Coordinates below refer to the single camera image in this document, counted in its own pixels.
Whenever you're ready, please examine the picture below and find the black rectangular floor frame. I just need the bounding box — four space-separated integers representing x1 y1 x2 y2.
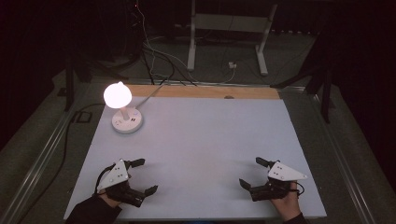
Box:
71 110 93 124

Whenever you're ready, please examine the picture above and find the black tripod stand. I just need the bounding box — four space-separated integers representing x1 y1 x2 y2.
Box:
270 31 335 124
63 55 129 113

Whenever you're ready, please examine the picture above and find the metal floor rail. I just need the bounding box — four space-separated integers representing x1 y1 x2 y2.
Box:
0 92 82 224
306 88 379 224

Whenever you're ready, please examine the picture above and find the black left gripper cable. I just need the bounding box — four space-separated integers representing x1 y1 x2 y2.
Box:
93 163 117 197

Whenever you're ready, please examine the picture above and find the grey lamp cable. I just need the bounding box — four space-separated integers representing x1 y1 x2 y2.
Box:
134 83 167 110

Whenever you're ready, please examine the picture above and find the white metal stand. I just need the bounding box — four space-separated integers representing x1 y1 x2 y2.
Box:
186 0 279 77

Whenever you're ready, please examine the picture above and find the person's right hand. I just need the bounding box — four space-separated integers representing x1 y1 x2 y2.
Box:
269 181 303 223

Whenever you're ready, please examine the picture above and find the wooden board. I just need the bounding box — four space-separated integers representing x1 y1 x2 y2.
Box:
125 84 281 101

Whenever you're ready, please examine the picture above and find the black floor cable bundle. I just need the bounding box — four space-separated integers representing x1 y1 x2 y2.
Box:
140 43 198 87

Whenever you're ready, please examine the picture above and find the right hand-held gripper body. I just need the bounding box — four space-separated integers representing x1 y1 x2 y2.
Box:
249 161 308 203

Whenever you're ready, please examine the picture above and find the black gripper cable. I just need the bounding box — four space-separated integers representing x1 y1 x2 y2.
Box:
93 163 117 197
294 181 306 198

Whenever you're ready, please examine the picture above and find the white floor cable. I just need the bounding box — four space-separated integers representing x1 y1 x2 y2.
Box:
135 0 237 86

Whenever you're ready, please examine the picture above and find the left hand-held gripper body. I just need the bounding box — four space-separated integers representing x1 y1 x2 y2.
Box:
96 159 147 208

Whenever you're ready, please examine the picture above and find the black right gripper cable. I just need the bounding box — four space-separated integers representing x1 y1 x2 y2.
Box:
294 181 306 198

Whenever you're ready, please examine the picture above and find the person's left hand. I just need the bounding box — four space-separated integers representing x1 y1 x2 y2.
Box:
97 189 122 209

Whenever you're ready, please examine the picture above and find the white desk lamp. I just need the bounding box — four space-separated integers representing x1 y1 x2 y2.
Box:
103 80 144 135

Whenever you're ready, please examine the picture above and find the long black floor cable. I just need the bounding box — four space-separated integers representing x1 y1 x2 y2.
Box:
14 103 106 224

